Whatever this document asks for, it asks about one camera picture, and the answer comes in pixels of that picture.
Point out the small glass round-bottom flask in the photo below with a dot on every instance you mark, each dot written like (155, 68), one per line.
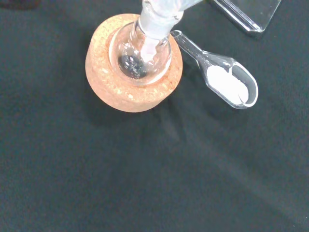
(128, 48)

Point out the black cloth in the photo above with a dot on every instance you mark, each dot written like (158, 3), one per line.
(96, 169)

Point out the glass weighing funnel with powder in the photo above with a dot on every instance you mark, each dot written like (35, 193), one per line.
(227, 84)

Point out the clear acrylic funnel stand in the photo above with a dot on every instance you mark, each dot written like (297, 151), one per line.
(253, 12)

